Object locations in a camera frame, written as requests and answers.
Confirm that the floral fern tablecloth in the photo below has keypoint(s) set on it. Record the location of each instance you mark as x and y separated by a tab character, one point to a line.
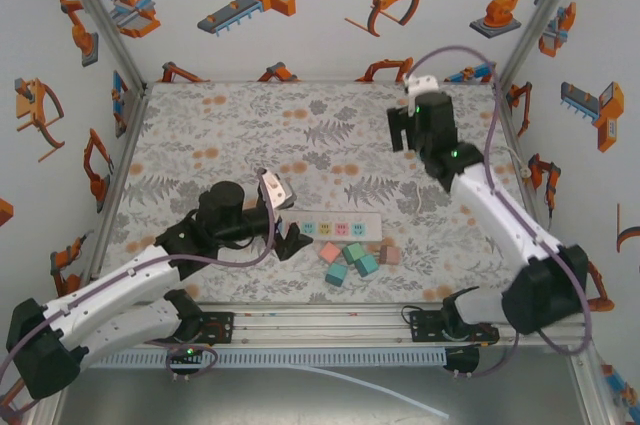
225	120

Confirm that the white multicolour-socket power strip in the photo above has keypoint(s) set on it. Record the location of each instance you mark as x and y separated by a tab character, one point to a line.
372	225

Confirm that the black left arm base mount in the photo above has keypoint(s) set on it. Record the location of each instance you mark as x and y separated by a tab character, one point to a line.
215	327

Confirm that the teal cube plug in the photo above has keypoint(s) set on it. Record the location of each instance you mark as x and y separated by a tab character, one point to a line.
366	266
336	275

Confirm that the salmon pink cube plug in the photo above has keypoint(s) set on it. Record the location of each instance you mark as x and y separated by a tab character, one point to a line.
330	251

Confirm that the aluminium front rail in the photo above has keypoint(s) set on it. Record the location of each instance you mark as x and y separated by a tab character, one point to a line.
320	330

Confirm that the milling machine wall sticker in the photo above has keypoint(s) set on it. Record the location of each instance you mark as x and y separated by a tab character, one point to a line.
132	10
557	30

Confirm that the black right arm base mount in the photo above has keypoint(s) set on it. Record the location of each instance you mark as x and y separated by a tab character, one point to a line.
425	327

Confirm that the aluminium side rail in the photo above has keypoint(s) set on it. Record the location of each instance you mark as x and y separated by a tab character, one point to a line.
511	125
136	115

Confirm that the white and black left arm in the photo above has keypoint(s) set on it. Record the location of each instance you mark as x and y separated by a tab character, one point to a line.
110	285

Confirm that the dusty pink cube plug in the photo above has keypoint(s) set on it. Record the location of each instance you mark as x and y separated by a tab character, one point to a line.
389	255

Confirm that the aluminium frame post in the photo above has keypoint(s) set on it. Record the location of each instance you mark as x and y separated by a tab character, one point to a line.
104	20
537	20

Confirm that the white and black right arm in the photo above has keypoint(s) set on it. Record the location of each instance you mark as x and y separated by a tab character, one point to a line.
500	210

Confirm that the green cube plug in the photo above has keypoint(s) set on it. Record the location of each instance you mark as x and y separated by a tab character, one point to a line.
351	251

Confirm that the blue conveyor wall sticker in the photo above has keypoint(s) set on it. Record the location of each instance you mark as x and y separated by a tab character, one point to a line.
470	74

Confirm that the white plastic tube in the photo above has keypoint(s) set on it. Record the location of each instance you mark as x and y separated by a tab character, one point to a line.
444	415

